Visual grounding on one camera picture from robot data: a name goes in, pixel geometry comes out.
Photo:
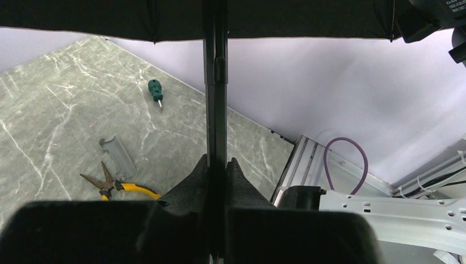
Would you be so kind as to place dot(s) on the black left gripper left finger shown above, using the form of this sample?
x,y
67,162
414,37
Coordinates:
x,y
105,232

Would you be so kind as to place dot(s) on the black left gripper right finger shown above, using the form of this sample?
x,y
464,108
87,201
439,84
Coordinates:
x,y
258,232

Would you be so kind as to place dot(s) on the beige umbrella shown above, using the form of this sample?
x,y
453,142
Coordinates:
x,y
213,22

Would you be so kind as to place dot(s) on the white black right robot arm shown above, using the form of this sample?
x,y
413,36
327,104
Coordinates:
x,y
416,20

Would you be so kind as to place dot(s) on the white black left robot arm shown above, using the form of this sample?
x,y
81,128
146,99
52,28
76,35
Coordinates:
x,y
212,218

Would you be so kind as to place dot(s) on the yellow handled pliers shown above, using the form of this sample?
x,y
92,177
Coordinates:
x,y
106,187

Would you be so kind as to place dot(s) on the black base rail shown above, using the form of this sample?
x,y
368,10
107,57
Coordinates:
x,y
306,167

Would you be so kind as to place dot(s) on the green handled screwdriver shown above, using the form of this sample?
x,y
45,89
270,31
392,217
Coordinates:
x,y
155,89

